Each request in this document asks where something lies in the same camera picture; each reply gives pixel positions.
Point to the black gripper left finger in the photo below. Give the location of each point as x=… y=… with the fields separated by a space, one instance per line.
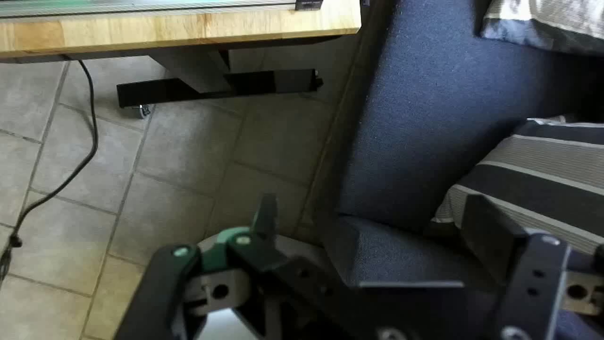
x=172 y=284

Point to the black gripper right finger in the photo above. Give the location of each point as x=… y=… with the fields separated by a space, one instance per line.
x=535 y=284

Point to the blue white striped pillow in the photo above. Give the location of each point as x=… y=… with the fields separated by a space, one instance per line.
x=548 y=163

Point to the dark blue sofa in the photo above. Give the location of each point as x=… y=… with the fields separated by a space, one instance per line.
x=440 y=114

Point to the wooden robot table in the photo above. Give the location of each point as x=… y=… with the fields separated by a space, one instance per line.
x=189 y=29

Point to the plain white pillow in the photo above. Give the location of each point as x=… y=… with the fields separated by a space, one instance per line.
x=554 y=20

